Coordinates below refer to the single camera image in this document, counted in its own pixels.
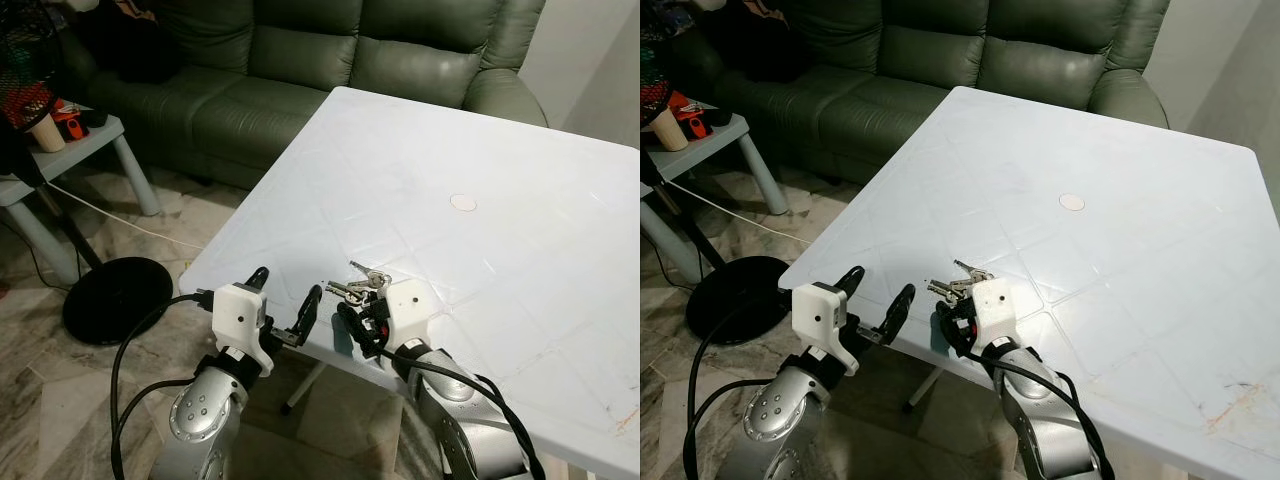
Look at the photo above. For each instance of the round white table cap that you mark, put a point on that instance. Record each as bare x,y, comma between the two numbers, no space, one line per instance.
463,202
1071,202

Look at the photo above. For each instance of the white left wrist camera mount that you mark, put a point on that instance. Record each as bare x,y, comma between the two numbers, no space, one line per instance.
238,312
820,310

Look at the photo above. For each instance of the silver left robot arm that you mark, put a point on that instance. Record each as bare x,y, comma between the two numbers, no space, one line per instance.
205,420
775,420

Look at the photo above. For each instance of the black standing fan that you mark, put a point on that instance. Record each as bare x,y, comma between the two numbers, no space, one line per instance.
115,300
735,300

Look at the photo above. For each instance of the white plastic table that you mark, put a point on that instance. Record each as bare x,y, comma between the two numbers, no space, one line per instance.
470,270
1100,280

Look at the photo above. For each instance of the orange and black tool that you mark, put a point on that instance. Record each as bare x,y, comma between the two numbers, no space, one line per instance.
68,122
692,118

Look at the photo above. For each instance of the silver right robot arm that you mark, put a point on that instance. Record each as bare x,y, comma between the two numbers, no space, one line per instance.
460,410
1040,400

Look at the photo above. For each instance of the small grey side table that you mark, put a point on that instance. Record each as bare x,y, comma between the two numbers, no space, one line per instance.
735,130
95,140

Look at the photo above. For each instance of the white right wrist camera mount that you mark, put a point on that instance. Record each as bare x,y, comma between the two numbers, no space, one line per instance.
412,308
998,305

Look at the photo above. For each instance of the dark clothing on sofa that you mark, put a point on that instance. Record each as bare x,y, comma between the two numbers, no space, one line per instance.
130,40
760,40

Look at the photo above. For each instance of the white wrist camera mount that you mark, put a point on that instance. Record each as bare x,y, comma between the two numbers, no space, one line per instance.
998,305
820,310
238,312
412,308

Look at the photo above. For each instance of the silver key bunch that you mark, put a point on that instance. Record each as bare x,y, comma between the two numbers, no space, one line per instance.
368,281
962,280

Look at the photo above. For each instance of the beige cup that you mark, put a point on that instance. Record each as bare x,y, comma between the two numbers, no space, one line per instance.
669,130
46,133

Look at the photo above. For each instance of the green leather sofa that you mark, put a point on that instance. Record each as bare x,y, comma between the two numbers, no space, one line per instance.
920,70
300,70

